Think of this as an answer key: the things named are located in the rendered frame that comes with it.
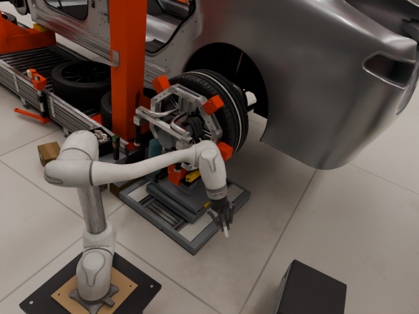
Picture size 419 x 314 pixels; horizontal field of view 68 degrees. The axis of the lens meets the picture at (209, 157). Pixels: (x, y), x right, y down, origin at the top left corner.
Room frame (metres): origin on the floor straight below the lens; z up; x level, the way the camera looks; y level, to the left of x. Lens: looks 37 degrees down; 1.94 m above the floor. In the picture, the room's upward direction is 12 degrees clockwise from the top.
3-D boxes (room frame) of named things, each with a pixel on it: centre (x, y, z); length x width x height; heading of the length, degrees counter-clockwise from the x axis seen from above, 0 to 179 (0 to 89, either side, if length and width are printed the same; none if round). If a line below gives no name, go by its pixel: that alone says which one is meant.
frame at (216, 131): (1.68, 0.20, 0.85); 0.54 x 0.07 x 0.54; 61
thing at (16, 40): (3.20, 2.19, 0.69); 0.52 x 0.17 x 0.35; 151
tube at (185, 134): (1.53, 0.18, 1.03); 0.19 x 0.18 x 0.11; 151
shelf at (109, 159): (1.81, 0.84, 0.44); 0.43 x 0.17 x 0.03; 61
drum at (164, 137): (1.62, 0.24, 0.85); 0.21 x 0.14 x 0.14; 151
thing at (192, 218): (1.85, 0.15, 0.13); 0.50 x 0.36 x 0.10; 61
